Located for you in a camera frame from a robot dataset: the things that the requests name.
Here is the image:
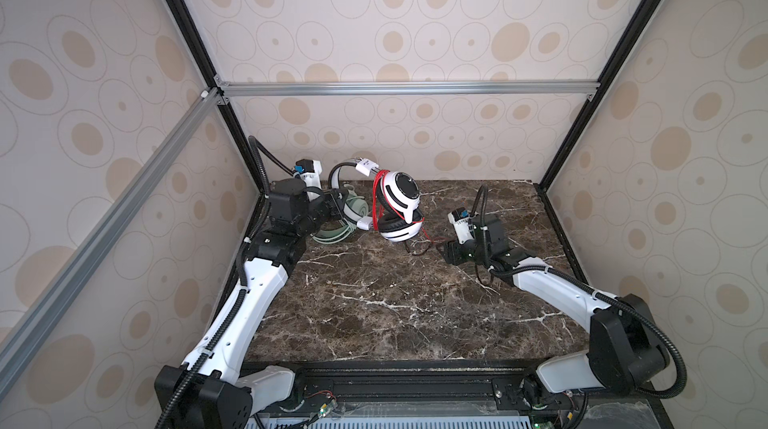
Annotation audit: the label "mint green wired headphones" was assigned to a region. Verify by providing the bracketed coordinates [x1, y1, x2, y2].
[312, 184, 370, 245]

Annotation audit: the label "white black red-cabled headphones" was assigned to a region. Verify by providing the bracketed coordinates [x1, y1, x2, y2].
[328, 158, 435, 257]

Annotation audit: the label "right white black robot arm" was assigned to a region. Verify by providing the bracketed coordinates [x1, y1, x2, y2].
[440, 186, 688, 406]

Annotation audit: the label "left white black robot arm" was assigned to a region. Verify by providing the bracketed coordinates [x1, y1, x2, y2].
[154, 137, 346, 428]

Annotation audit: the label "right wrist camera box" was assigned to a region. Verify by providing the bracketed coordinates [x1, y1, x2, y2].
[448, 207, 475, 245]

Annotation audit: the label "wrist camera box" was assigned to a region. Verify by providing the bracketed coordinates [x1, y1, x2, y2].
[294, 159, 323, 188]
[448, 207, 475, 245]

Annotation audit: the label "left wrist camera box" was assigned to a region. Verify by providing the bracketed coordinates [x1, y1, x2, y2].
[294, 159, 323, 188]

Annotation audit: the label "horizontal aluminium frame bar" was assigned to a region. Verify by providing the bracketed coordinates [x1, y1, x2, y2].
[220, 79, 600, 99]

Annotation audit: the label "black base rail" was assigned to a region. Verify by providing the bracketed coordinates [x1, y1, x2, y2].
[155, 359, 661, 429]

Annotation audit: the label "left black frame post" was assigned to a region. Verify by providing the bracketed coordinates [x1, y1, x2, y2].
[164, 0, 264, 190]

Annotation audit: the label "black frame post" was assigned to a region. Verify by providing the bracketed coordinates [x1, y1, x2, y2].
[537, 0, 663, 195]
[164, 0, 264, 190]

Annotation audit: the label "left slanted aluminium frame bar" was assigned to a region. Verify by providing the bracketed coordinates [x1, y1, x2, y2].
[1, 87, 221, 397]

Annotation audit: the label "right black frame post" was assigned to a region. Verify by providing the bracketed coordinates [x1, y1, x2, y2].
[537, 0, 663, 195]

